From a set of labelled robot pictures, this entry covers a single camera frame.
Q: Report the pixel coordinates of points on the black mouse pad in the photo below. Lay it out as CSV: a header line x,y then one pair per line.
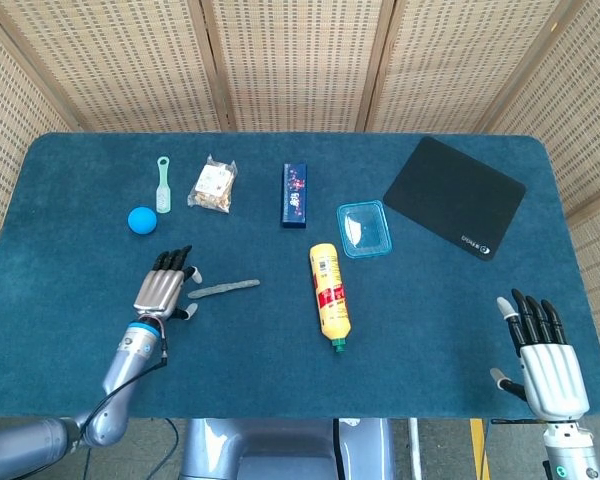
x,y
455,195

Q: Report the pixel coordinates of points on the white table leg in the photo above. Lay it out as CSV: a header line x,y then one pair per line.
x,y
415,450

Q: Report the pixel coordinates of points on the woven bamboo screen panel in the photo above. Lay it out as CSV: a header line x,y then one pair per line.
x,y
300,65
10,130
580,125
120,65
460,65

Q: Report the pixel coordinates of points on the blue ball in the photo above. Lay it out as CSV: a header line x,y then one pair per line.
x,y
142,220

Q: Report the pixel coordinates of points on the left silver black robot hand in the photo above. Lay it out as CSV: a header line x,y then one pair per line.
x,y
160,292

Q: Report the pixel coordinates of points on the grey stick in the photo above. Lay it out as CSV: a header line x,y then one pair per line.
x,y
225,288

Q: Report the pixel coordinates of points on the dark blue rectangular box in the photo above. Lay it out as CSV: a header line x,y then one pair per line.
x,y
295,197

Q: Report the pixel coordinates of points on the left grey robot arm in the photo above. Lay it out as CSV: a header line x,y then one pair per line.
x,y
122,365

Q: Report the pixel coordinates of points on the blue felt table cover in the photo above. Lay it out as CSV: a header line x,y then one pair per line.
x,y
260,370

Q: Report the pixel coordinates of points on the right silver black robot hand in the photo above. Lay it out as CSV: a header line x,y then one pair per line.
x,y
552,380

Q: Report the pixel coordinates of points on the yellow bottle with green cap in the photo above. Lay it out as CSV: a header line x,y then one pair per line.
x,y
332,300

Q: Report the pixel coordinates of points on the clear snack bag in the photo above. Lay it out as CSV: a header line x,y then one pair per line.
x,y
212,185

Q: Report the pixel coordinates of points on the clear blue plastic container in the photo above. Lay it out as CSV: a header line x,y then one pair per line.
x,y
365,230

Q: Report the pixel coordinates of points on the grey robot torso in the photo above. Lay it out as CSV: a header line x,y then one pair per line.
x,y
280,450

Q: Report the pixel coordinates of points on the light green plastic scoop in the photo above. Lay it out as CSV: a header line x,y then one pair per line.
x,y
163,197

